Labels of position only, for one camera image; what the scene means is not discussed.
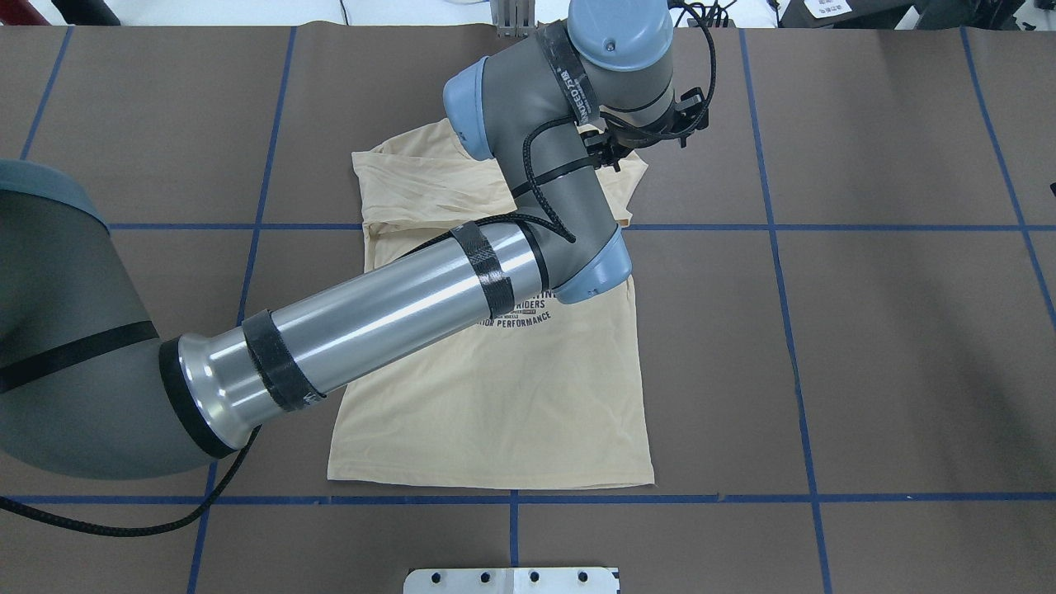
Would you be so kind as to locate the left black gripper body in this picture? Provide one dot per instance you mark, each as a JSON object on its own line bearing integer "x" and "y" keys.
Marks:
{"x": 601, "y": 147}

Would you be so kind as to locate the aluminium frame post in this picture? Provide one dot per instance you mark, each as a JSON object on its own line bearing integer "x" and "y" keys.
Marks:
{"x": 513, "y": 18}

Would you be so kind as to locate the beige long sleeve shirt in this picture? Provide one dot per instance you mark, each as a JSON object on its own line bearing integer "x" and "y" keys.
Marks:
{"x": 548, "y": 397}

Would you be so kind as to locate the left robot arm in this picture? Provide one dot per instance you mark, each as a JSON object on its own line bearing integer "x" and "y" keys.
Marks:
{"x": 169, "y": 126}

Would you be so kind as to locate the black monitor stand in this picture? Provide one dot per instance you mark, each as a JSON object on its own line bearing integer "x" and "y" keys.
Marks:
{"x": 905, "y": 15}

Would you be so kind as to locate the white camera pillar with base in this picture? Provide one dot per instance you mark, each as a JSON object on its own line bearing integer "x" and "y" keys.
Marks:
{"x": 513, "y": 580}

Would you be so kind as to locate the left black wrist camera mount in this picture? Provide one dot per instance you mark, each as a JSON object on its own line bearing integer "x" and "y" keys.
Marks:
{"x": 686, "y": 115}

